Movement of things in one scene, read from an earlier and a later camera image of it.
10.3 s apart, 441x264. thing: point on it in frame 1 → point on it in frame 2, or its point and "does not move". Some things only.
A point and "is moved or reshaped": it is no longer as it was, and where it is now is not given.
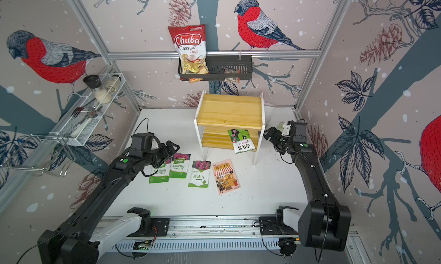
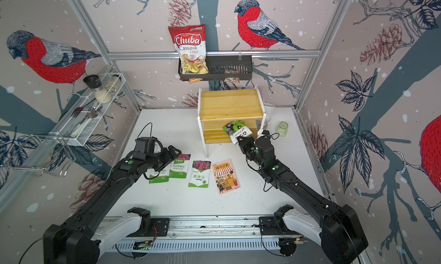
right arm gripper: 277,134 → 243,146
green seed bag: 162,175 does not move
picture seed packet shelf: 225,176 does not move
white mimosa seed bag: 200,174 does not move
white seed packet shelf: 241,140 is moved or reshaped
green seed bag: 180,163 does not move
